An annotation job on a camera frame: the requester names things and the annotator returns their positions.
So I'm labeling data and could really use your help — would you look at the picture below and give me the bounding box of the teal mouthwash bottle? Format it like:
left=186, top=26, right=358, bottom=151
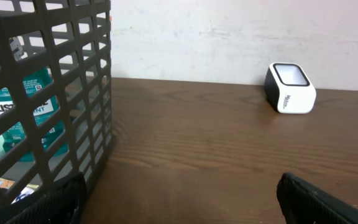
left=0, top=68, right=64, bottom=158

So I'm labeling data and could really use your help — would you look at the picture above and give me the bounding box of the white barcode scanner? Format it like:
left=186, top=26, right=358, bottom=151
left=264, top=62, right=316, bottom=114

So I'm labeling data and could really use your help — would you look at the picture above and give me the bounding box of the yellow snack bag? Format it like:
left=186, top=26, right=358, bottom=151
left=0, top=177, right=42, bottom=205

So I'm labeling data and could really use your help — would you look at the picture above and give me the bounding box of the dark grey plastic basket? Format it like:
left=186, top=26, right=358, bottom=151
left=0, top=1, right=114, bottom=223

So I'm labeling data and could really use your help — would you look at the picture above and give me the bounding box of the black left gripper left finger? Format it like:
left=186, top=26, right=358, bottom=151
left=5, top=172, right=87, bottom=224

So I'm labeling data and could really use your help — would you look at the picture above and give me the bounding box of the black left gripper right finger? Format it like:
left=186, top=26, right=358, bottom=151
left=276, top=172, right=358, bottom=224

